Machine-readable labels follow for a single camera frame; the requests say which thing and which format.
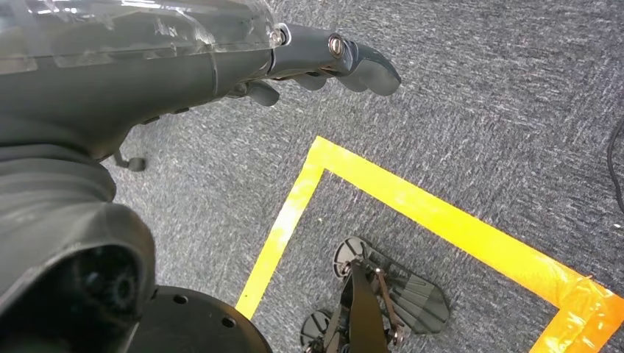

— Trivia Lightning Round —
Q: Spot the black round robot flange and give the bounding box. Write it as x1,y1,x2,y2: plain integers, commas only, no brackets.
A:
124,285,274,353

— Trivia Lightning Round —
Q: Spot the yellow floor tape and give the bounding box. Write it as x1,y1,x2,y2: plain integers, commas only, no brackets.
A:
235,135,624,353

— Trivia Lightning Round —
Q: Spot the black robot foot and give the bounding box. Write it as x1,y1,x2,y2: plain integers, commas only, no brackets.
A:
299,236,452,353

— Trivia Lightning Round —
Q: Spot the black floor cable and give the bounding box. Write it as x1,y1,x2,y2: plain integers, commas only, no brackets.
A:
606,116,624,215

